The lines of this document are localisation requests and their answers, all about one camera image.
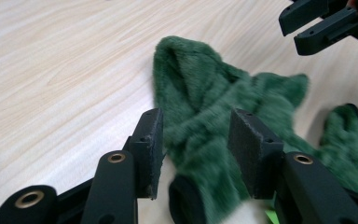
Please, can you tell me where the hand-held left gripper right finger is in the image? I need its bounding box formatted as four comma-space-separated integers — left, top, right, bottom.
227, 107, 285, 201

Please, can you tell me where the dark green plush cloth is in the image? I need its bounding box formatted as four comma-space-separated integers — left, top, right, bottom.
152, 35, 358, 224

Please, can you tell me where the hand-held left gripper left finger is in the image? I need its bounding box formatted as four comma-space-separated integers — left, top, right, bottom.
122, 107, 166, 201

